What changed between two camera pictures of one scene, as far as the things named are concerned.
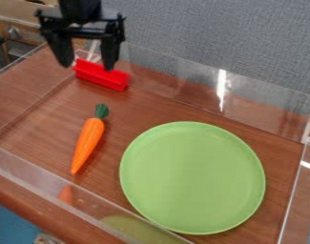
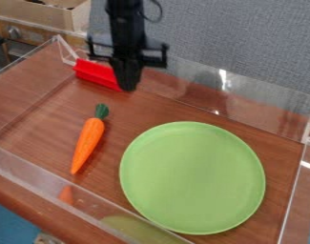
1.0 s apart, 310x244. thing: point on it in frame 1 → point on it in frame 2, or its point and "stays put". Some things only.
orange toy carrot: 92,136 stays put
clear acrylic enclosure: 166,152 stays put
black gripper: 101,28 → 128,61
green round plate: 192,177 stays put
